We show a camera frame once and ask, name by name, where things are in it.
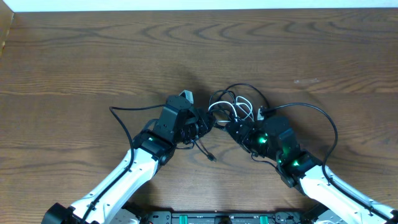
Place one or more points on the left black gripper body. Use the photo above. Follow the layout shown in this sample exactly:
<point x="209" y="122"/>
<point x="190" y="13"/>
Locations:
<point x="204" y="121"/>

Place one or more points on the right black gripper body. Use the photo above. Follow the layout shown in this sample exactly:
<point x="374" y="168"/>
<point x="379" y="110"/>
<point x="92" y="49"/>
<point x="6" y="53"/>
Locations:
<point x="234" y="128"/>

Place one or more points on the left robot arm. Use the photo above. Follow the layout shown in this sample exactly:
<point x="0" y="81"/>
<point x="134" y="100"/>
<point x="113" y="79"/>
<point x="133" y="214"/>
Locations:
<point x="179" y="122"/>

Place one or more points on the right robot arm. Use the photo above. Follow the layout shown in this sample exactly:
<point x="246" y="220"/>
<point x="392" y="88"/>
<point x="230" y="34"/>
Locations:
<point x="299" y="169"/>

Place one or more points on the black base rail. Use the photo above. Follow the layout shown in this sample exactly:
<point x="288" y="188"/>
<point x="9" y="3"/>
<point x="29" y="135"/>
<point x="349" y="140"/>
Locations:
<point x="132" y="214"/>

